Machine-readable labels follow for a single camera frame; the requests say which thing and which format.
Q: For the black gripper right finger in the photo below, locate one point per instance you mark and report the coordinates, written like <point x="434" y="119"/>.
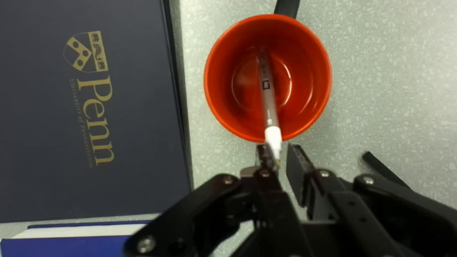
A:
<point x="361" y="215"/>

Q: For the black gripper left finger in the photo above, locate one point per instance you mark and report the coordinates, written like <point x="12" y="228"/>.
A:
<point x="214" y="209"/>

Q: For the white pen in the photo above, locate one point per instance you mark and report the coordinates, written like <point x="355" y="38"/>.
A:
<point x="268" y="102"/>

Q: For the red mug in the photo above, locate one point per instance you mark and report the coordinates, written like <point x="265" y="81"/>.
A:
<point x="294" y="52"/>

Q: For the blue robotics book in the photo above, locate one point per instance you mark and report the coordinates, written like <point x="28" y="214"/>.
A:
<point x="71" y="241"/>

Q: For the navy Penn binder box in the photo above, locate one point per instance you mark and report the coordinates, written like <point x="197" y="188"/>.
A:
<point x="85" y="109"/>

